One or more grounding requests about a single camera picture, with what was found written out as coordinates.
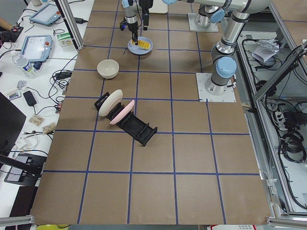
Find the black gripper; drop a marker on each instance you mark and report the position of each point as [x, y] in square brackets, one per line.
[132, 28]
[145, 17]

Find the sliced yellow bread loaf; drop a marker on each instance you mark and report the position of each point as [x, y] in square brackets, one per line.
[142, 45]

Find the blue plate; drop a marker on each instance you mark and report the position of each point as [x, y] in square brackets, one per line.
[138, 51]

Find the cream white plate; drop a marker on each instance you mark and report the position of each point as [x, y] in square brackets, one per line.
[109, 102]

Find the pink plate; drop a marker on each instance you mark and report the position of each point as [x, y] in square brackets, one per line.
[122, 113]

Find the black plate rack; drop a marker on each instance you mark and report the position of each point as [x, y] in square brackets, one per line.
[136, 128]

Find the white bowl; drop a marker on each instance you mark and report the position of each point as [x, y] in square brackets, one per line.
[108, 68]

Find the green white small box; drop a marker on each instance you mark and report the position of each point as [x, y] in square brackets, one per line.
[64, 39]

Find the upper teach pendant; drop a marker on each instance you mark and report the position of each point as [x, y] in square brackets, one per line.
[46, 15]

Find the teach pendant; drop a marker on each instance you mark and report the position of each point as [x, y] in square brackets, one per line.
[37, 48]
[46, 15]

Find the lower teach pendant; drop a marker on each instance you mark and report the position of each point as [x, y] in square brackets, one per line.
[37, 48]

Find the clear water bottle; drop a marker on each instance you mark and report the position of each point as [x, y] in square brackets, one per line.
[24, 65]

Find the crumpled white paper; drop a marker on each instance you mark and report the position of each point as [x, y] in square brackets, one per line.
[265, 50]

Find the black power brick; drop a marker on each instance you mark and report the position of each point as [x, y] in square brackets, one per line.
[29, 97]

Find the black monitor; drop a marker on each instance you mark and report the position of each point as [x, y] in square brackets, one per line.
[11, 123]

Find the arm mounting base plate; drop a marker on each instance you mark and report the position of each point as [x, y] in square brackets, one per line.
[209, 92]
[199, 23]

